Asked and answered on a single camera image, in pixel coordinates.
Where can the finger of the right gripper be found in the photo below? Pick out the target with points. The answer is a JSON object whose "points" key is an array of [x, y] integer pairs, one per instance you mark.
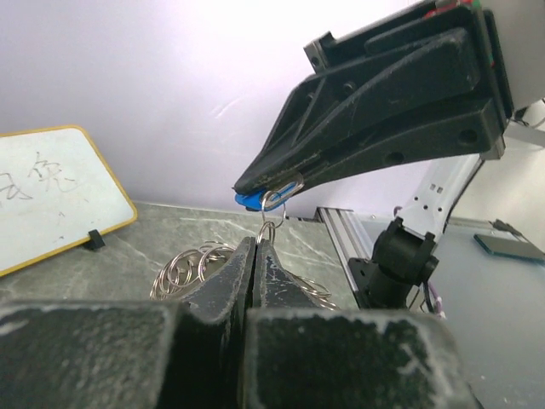
{"points": [[283, 154], [453, 128]]}

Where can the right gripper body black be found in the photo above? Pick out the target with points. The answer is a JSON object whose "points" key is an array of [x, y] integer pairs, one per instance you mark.
{"points": [[429, 53]]}

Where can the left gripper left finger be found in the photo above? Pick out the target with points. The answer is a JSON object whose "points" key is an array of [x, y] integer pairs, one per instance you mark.
{"points": [[141, 354]]}

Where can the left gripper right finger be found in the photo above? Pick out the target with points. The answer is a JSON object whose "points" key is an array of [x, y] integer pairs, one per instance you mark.
{"points": [[300, 356]]}

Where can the metal disc keyring holder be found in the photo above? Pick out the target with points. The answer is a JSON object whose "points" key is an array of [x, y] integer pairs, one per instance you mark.
{"points": [[216, 281]]}

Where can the blue key tag with key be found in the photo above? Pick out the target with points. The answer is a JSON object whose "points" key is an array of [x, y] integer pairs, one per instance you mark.
{"points": [[267, 200]]}

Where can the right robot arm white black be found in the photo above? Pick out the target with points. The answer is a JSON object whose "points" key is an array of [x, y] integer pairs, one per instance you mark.
{"points": [[403, 256]]}

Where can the dark smartphone on table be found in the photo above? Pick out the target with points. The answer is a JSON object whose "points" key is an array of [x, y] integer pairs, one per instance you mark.
{"points": [[510, 248]]}

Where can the aluminium rail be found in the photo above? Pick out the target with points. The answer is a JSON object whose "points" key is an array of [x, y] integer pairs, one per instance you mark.
{"points": [[353, 237]]}

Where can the whiteboard with yellow frame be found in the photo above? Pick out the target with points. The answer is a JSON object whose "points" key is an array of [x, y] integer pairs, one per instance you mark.
{"points": [[57, 192]]}

